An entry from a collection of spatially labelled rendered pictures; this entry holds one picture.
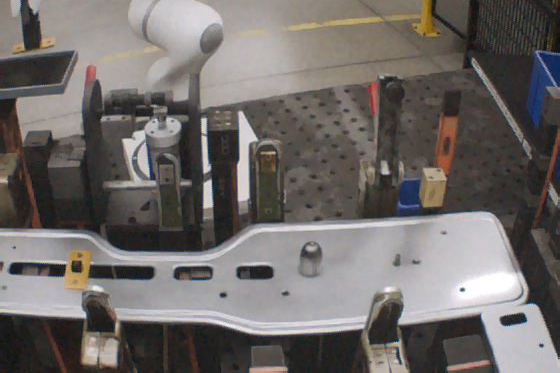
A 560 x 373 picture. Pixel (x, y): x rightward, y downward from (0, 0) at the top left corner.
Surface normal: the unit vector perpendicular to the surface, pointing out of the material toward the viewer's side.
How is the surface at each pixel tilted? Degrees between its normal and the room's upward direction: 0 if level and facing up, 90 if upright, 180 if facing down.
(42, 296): 0
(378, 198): 90
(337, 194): 0
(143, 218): 0
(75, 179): 90
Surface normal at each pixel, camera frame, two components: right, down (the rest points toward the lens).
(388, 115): 0.07, 0.43
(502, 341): 0.02, -0.82
